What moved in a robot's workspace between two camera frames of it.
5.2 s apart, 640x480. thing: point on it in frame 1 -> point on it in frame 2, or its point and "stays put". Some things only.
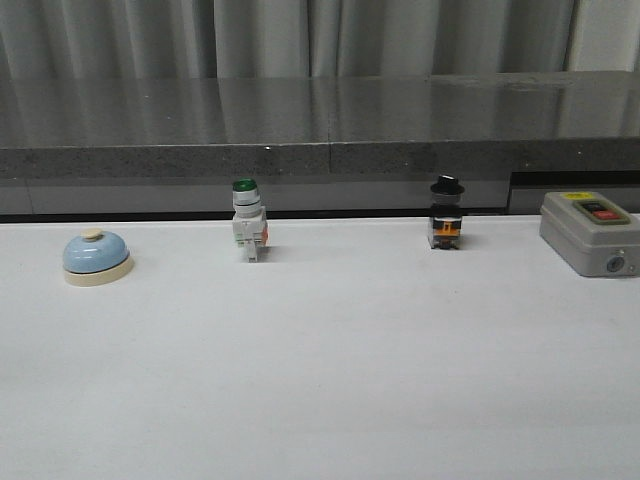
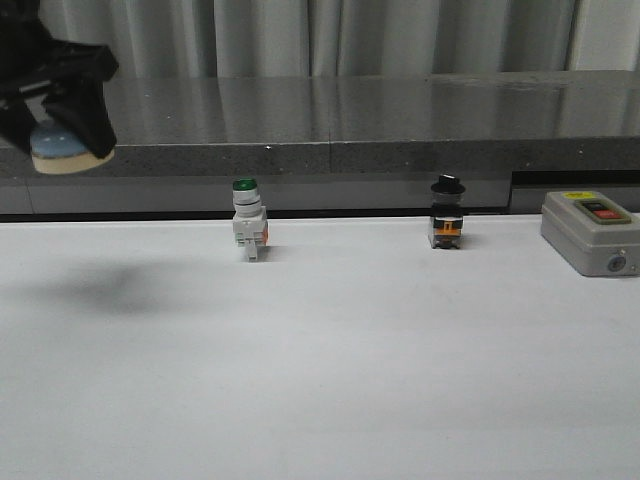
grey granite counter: [317, 146] stays put
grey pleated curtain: [56, 40] stays put
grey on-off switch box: [593, 234] stays put
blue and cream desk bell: [96, 258] -> [57, 152]
